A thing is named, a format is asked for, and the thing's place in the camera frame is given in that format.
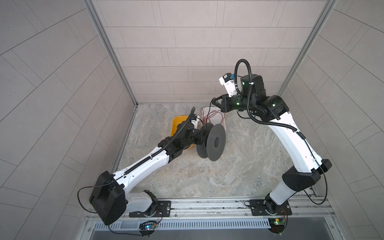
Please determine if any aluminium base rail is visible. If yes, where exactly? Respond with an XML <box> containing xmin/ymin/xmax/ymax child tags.
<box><xmin>85</xmin><ymin>196</ymin><xmax>335</xmax><ymax>221</ymax></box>

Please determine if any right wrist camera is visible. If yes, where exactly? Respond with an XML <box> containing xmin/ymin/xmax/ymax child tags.
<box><xmin>219</xmin><ymin>73</ymin><xmax>238</xmax><ymax>98</ymax></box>

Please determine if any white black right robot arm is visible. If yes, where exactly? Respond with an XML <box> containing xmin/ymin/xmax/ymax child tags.
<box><xmin>216</xmin><ymin>73</ymin><xmax>332</xmax><ymax>215</ymax></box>

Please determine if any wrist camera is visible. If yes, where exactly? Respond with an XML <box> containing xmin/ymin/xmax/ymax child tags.
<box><xmin>219</xmin><ymin>73</ymin><xmax>238</xmax><ymax>98</ymax></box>
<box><xmin>191</xmin><ymin>114</ymin><xmax>202</xmax><ymax>130</ymax></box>

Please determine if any left circuit board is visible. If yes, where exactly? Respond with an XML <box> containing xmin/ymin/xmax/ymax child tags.
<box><xmin>139</xmin><ymin>221</ymin><xmax>158</xmax><ymax>231</ymax></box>

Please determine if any aluminium corner post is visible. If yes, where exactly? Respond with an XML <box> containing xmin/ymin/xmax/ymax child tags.
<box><xmin>277</xmin><ymin>0</ymin><xmax>338</xmax><ymax>97</ymax></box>
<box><xmin>83</xmin><ymin>0</ymin><xmax>138</xmax><ymax>108</ymax></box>

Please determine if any circuit board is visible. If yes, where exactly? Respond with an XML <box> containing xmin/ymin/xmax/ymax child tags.
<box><xmin>139</xmin><ymin>221</ymin><xmax>158</xmax><ymax>231</ymax></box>
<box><xmin>268</xmin><ymin>218</ymin><xmax>286</xmax><ymax>234</ymax></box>

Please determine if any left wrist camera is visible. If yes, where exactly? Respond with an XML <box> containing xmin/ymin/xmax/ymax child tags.
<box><xmin>191</xmin><ymin>114</ymin><xmax>202</xmax><ymax>130</ymax></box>

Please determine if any aluminium corner post right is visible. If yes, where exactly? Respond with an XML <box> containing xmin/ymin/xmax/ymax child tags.
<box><xmin>277</xmin><ymin>0</ymin><xmax>338</xmax><ymax>97</ymax></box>

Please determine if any white plastic tray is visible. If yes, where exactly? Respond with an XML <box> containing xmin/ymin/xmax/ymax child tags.
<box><xmin>201</xmin><ymin>107</ymin><xmax>226</xmax><ymax>129</ymax></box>

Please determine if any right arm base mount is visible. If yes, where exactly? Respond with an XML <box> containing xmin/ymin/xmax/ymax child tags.
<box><xmin>244</xmin><ymin>199</ymin><xmax>293</xmax><ymax>218</ymax></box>

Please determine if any grey perforated cable spool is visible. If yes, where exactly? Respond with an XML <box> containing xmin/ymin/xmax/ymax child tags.
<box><xmin>196</xmin><ymin>123</ymin><xmax>226</xmax><ymax>162</ymax></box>

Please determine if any yellow plastic tray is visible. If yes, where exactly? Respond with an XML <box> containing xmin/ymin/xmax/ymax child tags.
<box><xmin>171</xmin><ymin>116</ymin><xmax>196</xmax><ymax>150</ymax></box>

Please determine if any red cable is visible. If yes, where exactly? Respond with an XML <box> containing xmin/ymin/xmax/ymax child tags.
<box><xmin>200</xmin><ymin>109</ymin><xmax>226</xmax><ymax>128</ymax></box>

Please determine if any right circuit board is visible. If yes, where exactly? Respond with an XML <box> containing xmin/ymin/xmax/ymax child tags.
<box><xmin>268</xmin><ymin>218</ymin><xmax>286</xmax><ymax>234</ymax></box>

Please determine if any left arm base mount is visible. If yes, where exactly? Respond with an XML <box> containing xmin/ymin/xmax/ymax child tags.
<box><xmin>129</xmin><ymin>201</ymin><xmax>172</xmax><ymax>218</ymax></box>

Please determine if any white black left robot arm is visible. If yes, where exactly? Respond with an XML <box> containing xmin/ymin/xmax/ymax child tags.
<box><xmin>89</xmin><ymin>108</ymin><xmax>226</xmax><ymax>226</ymax></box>

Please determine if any aluminium corner post left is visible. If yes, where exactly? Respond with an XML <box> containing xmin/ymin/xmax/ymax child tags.
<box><xmin>83</xmin><ymin>0</ymin><xmax>138</xmax><ymax>108</ymax></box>

